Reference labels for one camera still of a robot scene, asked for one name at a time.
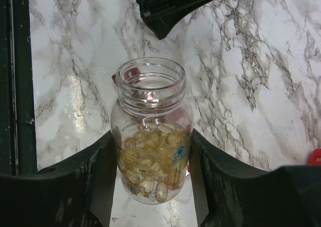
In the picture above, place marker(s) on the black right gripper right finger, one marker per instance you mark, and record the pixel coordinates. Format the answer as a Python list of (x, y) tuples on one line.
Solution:
[(228, 192)]

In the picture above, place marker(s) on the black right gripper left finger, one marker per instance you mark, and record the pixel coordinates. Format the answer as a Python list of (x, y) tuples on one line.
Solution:
[(77, 191)]

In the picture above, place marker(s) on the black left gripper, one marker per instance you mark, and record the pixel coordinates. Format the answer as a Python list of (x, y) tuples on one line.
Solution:
[(160, 16)]

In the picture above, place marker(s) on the clear bottle yellow pills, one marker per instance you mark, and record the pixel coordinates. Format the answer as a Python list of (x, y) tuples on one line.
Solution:
[(152, 156)]

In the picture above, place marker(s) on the red weekly pill organizer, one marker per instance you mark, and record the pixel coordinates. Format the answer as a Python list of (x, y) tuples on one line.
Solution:
[(153, 91)]

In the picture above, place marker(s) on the red plastic basket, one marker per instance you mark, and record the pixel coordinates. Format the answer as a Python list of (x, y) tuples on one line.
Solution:
[(315, 157)]

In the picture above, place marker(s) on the black metal base frame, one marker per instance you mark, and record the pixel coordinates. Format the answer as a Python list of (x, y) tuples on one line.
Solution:
[(18, 134)]

